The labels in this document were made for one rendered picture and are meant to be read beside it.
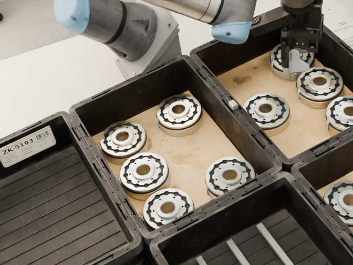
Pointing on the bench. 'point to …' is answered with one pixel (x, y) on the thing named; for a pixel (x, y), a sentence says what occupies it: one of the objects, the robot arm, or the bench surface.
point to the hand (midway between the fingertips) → (288, 67)
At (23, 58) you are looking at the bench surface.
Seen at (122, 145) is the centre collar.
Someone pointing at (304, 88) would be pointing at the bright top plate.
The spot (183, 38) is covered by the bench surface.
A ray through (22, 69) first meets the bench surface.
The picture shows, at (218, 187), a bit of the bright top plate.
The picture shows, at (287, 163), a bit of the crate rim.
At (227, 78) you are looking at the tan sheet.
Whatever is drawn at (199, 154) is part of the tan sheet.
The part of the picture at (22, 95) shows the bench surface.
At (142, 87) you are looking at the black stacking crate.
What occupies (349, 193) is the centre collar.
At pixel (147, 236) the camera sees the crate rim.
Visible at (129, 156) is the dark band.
